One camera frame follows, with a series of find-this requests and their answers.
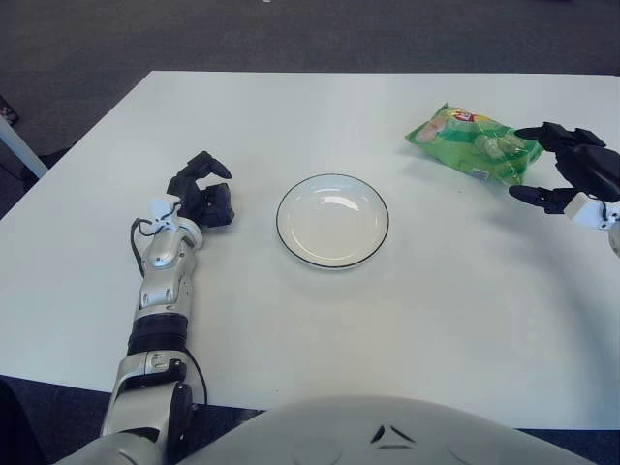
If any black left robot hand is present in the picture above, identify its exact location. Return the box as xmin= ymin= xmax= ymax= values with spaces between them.
xmin=167 ymin=150 xmax=237 ymax=229

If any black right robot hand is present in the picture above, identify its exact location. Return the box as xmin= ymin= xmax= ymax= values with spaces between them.
xmin=508 ymin=121 xmax=620 ymax=217

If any green chips bag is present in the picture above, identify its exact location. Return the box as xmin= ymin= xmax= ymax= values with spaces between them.
xmin=404 ymin=102 xmax=544 ymax=185

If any white plate black rim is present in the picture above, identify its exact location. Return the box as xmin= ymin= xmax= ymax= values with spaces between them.
xmin=275 ymin=173 xmax=390 ymax=271

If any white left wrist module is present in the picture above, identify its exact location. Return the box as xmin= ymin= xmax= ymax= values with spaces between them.
xmin=149 ymin=195 xmax=183 ymax=232

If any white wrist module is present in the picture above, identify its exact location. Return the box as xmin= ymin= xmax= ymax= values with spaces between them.
xmin=564 ymin=192 xmax=620 ymax=229
xmin=149 ymin=195 xmax=183 ymax=232

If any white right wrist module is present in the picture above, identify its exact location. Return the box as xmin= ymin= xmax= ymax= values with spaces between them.
xmin=564 ymin=192 xmax=620 ymax=229

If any white table leg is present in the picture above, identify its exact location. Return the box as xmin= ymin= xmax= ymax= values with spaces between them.
xmin=0 ymin=115 xmax=49 ymax=178

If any grey robot torso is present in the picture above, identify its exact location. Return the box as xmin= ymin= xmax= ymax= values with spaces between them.
xmin=55 ymin=394 xmax=590 ymax=465

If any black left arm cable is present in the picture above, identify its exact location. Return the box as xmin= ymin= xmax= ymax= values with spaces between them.
xmin=129 ymin=217 xmax=209 ymax=406

